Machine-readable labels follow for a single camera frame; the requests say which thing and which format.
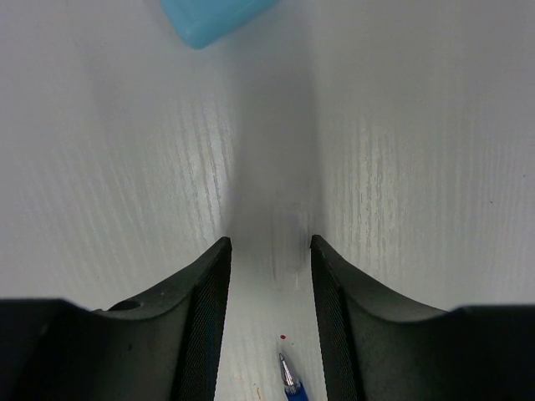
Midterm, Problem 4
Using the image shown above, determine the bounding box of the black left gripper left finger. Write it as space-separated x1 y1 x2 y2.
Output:
1 237 232 400

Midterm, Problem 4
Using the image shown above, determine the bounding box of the light blue highlighter cap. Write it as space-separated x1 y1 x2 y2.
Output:
160 0 276 49

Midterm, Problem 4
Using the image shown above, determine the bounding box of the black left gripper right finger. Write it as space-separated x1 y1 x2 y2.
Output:
310 235 534 400

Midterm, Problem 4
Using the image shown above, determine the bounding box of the blue gel pen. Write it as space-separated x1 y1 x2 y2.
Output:
278 353 308 401

